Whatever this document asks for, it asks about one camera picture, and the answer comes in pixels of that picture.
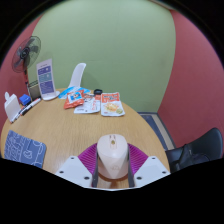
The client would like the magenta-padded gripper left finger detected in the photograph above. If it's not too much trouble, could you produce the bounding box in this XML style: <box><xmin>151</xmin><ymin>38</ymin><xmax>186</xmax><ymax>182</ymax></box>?
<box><xmin>54</xmin><ymin>143</ymin><xmax>100</xmax><ymax>188</ymax></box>

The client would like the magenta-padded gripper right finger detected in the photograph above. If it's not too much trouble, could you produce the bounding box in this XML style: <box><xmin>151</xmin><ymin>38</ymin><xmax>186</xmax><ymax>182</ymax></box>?
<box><xmin>126</xmin><ymin>143</ymin><xmax>172</xmax><ymax>188</ymax></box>

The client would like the pale pink computer mouse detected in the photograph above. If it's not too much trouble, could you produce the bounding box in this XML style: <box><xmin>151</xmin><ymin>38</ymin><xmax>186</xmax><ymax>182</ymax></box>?
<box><xmin>96</xmin><ymin>133</ymin><xmax>130</xmax><ymax>180</ymax></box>

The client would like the blue patterned mouse pad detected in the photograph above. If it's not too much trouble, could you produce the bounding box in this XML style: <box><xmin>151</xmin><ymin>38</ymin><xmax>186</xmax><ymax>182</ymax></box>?
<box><xmin>3</xmin><ymin>129</ymin><xmax>47</xmax><ymax>169</ymax></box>

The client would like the white and red snack packet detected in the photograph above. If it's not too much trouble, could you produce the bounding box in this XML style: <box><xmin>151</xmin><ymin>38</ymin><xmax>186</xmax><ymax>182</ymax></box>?
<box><xmin>73</xmin><ymin>93</ymin><xmax>102</xmax><ymax>115</ymax></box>

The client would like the black office chair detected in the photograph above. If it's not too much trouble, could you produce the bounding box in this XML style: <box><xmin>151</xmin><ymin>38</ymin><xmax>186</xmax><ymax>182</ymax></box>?
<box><xmin>165</xmin><ymin>127</ymin><xmax>224</xmax><ymax>173</ymax></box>

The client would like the orange-red snack packet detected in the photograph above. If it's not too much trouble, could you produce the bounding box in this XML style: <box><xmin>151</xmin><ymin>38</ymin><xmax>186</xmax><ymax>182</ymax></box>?
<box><xmin>63</xmin><ymin>89</ymin><xmax>86</xmax><ymax>110</ymax></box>

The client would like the black whiteboard marker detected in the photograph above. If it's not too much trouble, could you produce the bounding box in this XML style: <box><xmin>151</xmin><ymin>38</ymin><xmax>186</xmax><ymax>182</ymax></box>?
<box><xmin>20</xmin><ymin>97</ymin><xmax>42</xmax><ymax>116</ymax></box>

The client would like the blue snack packet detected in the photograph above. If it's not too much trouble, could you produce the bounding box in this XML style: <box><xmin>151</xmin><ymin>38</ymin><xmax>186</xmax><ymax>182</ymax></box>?
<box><xmin>58</xmin><ymin>85</ymin><xmax>92</xmax><ymax>100</ymax></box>

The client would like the white whiteboard marker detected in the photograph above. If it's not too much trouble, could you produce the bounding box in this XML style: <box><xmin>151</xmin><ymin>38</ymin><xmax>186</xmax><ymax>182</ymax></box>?
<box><xmin>11</xmin><ymin>107</ymin><xmax>27</xmax><ymax>123</ymax></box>

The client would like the small blue box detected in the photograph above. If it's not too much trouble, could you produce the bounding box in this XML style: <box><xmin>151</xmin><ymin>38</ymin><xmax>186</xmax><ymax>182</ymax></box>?
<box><xmin>18</xmin><ymin>93</ymin><xmax>32</xmax><ymax>106</ymax></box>

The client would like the white tissue box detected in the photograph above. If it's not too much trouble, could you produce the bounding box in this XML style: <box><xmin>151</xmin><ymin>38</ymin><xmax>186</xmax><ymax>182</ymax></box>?
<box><xmin>3</xmin><ymin>91</ymin><xmax>22</xmax><ymax>123</ymax></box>

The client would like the white plastic chair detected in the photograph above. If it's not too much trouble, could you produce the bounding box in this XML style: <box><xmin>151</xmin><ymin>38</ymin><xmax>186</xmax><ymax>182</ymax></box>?
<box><xmin>68</xmin><ymin>62</ymin><xmax>87</xmax><ymax>89</ymax></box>

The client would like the acrylic sign stand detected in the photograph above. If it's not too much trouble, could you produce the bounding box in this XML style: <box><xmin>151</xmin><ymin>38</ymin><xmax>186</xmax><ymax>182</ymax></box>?
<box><xmin>35</xmin><ymin>58</ymin><xmax>61</xmax><ymax>101</ymax></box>

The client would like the black standing fan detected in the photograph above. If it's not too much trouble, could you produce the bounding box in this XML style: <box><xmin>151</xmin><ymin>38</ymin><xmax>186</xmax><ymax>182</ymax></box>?
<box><xmin>11</xmin><ymin>35</ymin><xmax>42</xmax><ymax>92</ymax></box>

